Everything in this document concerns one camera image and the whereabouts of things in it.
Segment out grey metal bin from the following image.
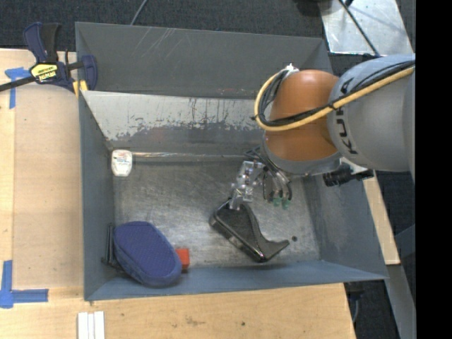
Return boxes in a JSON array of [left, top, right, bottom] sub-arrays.
[[74, 21, 390, 302]]

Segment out red small block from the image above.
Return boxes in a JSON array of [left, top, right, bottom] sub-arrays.
[[174, 247, 191, 272]]

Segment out blue fabric pouch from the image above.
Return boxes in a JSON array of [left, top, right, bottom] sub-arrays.
[[112, 220, 184, 290]]

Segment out white small packet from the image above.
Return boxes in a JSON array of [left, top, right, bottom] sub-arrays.
[[111, 148, 134, 178]]

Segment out black cylinder on white bracket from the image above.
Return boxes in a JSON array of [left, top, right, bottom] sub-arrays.
[[322, 163, 375, 188]]

